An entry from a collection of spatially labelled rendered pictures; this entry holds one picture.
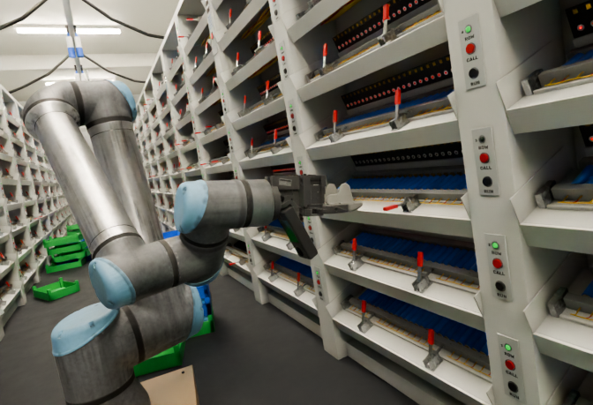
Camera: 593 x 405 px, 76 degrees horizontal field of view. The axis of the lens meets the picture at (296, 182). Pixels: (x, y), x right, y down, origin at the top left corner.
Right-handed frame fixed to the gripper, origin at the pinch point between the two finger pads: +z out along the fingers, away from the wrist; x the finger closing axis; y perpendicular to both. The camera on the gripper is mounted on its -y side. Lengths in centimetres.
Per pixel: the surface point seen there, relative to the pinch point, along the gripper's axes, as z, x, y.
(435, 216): 14.7, -9.6, -2.3
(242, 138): 14, 112, 29
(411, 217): 14.9, -2.3, -3.0
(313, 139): 14.8, 41.8, 20.0
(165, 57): -1, 252, 110
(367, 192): 18.3, 18.1, 2.4
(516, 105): 13.0, -29.1, 17.7
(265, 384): -3, 47, -60
